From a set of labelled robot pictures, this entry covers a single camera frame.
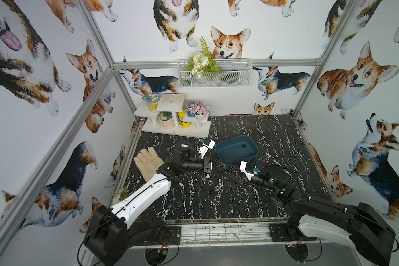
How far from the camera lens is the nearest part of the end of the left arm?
0.59 m

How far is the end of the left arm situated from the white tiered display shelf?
0.39 meters

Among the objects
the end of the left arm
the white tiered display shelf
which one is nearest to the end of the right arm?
the end of the left arm

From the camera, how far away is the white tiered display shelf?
40.1 inches
